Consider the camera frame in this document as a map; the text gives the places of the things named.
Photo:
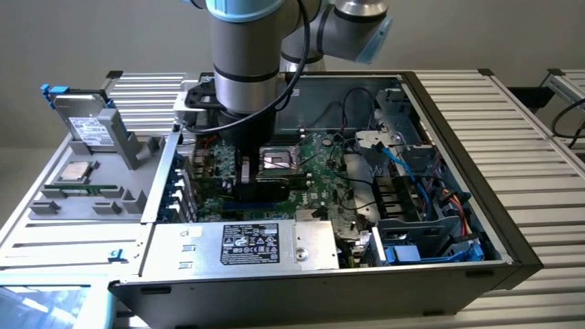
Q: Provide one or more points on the silver metal drive cage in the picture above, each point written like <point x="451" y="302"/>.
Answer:
<point x="403" y="116"/>

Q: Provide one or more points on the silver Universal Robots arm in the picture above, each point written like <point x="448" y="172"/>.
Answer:
<point x="247" y="44"/>

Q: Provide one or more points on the small blue clip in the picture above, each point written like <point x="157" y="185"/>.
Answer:
<point x="115" y="255"/>

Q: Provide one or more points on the green RAM stick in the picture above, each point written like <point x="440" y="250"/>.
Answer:
<point x="91" y="188"/>

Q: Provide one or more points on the black graphics card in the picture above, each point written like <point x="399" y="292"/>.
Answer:
<point x="274" y="192"/>

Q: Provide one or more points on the silver power supply unit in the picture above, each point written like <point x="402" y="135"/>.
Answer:
<point x="206" y="246"/>

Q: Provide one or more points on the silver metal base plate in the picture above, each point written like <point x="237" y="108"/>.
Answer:
<point x="69" y="240"/>

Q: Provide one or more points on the blue expansion slot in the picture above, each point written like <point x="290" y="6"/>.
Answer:
<point x="250" y="206"/>

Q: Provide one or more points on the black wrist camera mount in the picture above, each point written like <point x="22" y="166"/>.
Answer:
<point x="202" y="96"/>

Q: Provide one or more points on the black open PC case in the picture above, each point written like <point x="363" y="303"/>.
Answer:
<point x="320" y="294"/>

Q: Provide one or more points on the hard disk with blue bracket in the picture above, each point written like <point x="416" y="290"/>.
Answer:
<point x="85" y="120"/>

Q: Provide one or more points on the silver chipset heatsink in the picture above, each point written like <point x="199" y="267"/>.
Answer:
<point x="307" y="215"/>

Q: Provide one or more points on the green motherboard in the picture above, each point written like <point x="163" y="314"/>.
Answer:
<point x="320" y="178"/>

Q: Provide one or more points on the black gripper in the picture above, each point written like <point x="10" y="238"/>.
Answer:
<point x="250" y="133"/>

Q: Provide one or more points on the silver CPU chip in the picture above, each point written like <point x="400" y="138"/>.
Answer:
<point x="77" y="170"/>

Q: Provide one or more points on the light blue framed screen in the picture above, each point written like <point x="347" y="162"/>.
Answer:
<point x="46" y="301"/>

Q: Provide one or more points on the neighbouring metal slat table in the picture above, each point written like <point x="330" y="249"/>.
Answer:
<point x="570" y="85"/>

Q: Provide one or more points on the blue disk caddy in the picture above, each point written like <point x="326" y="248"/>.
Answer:
<point x="403" y="255"/>

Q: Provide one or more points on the grey parts rack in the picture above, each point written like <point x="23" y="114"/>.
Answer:
<point x="110" y="178"/>

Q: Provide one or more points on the CPU socket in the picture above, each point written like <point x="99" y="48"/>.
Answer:
<point x="280" y="159"/>

